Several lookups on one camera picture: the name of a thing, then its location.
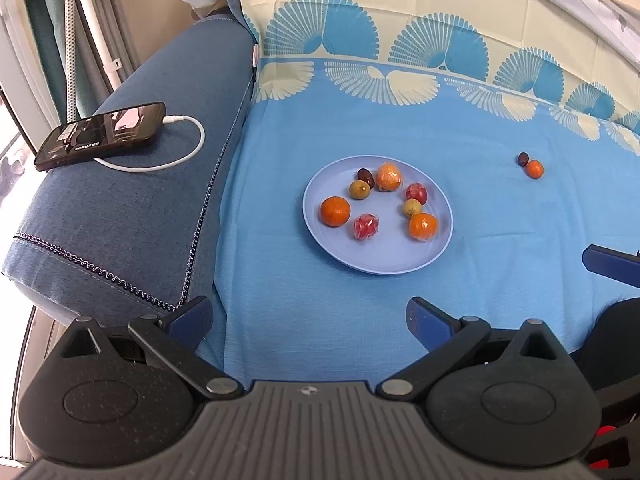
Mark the dark red date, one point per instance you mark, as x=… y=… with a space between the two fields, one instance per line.
x=523 y=159
x=365 y=176

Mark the pale grey cloth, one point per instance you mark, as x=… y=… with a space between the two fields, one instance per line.
x=590 y=0

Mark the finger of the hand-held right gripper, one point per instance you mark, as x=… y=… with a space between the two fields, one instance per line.
x=615 y=265

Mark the white plastic clip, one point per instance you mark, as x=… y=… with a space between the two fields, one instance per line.
x=255 y=55

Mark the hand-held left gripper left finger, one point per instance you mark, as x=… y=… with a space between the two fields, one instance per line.
x=190 y=321

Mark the small green jujube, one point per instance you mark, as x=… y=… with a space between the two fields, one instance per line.
x=359 y=189
x=413 y=207

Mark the white pipe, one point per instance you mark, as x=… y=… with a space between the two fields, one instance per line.
x=100 y=35

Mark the black smartphone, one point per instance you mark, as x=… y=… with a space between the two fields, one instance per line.
x=100 y=135

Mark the unwrapped orange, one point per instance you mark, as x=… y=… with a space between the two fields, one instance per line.
x=335 y=211

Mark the small orange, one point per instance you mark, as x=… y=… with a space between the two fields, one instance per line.
x=534 y=169

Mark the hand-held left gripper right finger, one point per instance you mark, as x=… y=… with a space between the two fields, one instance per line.
x=427 y=322

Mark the blue denim sofa armrest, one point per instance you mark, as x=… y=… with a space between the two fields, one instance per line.
x=125 y=220

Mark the light blue plate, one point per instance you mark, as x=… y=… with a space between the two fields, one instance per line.
x=380 y=252

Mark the plastic-wrapped red fruit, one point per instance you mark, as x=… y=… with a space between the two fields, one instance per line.
x=366 y=227
x=416 y=193

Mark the blue fan-patterned blanket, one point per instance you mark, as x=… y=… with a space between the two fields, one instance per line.
x=300 y=110

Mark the plastic-wrapped orange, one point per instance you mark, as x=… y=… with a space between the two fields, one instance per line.
x=389 y=176
x=423 y=226

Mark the green curtain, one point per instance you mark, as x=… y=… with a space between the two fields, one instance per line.
x=47 y=35

